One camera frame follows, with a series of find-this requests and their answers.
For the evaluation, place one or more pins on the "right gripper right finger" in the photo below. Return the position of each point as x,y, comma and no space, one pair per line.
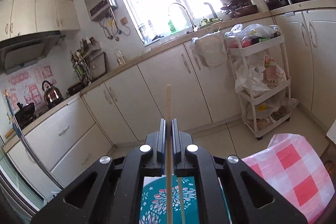
227,190

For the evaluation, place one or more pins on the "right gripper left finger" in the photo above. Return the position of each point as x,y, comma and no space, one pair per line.
110,190

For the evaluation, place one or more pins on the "wooden chopstick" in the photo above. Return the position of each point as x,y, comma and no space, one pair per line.
181,199
169,160

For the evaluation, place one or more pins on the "chrome kitchen faucet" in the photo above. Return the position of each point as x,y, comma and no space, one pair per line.
188,16

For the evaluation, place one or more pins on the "red white checkered tablecloth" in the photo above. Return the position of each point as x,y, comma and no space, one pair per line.
292,167

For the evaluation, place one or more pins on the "mop pole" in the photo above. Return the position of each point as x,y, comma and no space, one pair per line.
27,146

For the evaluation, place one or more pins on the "steel kettle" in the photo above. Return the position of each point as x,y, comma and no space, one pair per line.
52,95

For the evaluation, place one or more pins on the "white rolling storage cart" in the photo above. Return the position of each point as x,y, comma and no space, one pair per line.
268,111

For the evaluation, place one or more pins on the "black wok pan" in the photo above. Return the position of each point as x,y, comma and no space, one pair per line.
25,115

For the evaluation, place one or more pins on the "white plastic bag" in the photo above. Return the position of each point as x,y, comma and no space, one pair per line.
252,78

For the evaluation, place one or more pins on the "clear oil bottle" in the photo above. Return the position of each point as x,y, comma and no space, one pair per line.
119,57

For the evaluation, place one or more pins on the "hanging white trash bin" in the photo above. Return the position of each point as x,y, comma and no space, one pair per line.
210,49

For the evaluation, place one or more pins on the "range hood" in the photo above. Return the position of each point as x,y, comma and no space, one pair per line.
25,50

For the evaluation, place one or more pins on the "wall water heater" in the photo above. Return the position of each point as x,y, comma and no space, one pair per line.
100,9

